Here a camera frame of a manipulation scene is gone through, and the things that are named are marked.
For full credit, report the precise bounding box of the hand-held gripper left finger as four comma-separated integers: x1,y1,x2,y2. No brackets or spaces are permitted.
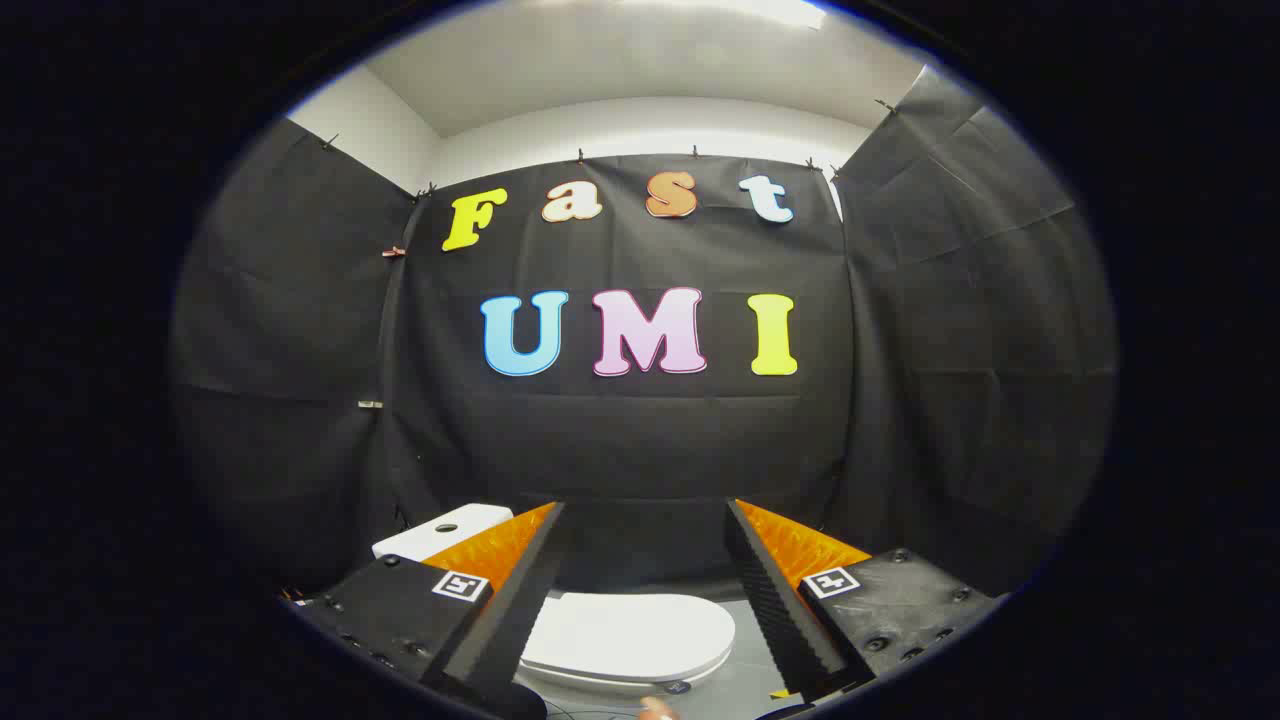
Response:
283,502,569,720

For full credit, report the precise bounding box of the white toilet lid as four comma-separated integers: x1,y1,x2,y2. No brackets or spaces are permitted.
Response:
520,592,737,698

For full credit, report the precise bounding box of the white toilet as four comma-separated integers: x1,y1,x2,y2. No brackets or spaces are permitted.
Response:
372,503,723,701

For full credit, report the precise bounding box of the black backdrop cloth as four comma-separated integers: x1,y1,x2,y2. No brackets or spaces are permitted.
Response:
170,65,1117,603

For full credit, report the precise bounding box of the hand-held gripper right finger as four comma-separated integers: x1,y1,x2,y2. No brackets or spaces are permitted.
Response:
723,498,1006,707

